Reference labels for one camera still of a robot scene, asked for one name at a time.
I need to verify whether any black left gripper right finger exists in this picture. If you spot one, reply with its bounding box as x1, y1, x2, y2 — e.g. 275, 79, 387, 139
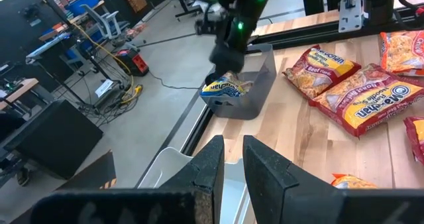
242, 135, 424, 224

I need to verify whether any white plastic storage bin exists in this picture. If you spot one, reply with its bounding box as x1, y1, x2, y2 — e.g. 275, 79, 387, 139
136, 146, 248, 224

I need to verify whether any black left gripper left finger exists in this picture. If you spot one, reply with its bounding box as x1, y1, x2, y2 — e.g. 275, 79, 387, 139
30, 134, 226, 224

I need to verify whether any red black power station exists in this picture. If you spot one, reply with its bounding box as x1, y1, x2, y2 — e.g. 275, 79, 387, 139
115, 48, 150, 78

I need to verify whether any grey translucent plastic bin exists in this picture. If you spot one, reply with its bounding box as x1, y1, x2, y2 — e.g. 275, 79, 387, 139
199, 43, 278, 121

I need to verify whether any white paper sheet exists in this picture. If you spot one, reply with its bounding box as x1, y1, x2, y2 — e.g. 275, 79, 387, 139
94, 78, 115, 98

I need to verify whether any black frame post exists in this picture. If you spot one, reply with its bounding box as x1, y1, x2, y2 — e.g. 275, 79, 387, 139
347, 0, 410, 28

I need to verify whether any orange chicken noodle packet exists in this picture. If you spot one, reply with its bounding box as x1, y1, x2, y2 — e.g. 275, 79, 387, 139
379, 30, 424, 77
331, 173, 379, 190

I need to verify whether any grey office chair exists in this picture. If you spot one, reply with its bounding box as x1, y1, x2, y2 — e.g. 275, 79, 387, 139
80, 3, 140, 52

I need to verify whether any black braided cable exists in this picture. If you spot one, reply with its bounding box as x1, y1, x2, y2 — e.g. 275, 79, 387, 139
396, 0, 424, 31

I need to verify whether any silver metal corner bracket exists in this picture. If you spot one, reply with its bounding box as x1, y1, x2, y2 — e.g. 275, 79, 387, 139
338, 0, 366, 34

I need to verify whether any black box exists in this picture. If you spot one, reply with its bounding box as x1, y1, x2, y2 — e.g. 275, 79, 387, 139
13, 99, 104, 180

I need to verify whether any black hazard-striped floor mat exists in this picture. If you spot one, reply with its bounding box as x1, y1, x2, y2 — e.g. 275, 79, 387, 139
56, 150, 118, 190

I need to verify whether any wooden desk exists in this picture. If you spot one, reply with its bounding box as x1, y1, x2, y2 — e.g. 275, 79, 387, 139
0, 78, 40, 111

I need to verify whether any blue yellow soy noodle packet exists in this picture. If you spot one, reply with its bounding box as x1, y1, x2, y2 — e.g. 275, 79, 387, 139
200, 70, 254, 98

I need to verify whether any red roast beef noodle packet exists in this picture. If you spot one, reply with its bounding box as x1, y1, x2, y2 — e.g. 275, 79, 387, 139
282, 44, 362, 100
403, 116, 424, 166
308, 63, 424, 138

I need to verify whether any yellow extension cable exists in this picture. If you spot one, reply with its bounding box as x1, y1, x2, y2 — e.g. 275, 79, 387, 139
70, 21, 144, 105

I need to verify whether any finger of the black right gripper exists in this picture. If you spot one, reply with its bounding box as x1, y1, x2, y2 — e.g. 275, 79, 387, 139
204, 70, 223, 87

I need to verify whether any black table frame rail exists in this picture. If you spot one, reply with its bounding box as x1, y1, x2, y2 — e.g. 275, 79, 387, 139
246, 3, 424, 54
134, 84, 215, 189

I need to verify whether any blue storage bin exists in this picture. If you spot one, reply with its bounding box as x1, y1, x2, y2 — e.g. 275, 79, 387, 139
65, 0, 101, 17

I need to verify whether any light blue work table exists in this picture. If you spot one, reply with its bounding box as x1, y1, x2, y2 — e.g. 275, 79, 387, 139
25, 31, 72, 64

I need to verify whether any black floor cable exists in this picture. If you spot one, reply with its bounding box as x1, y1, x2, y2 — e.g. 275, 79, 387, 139
148, 70, 203, 91

